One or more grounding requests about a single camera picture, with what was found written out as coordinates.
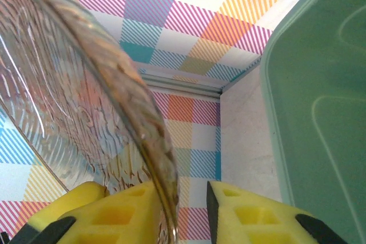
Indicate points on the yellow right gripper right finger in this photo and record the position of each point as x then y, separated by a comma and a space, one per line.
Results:
251, 218

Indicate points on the green plastic bin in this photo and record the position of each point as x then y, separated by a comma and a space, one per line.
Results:
314, 84

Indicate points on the brown tinted glass plate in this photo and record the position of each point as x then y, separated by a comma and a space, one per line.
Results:
57, 84

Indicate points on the aluminium frame post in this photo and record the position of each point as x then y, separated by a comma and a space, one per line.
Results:
186, 87

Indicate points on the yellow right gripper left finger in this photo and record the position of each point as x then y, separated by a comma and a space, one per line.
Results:
114, 218

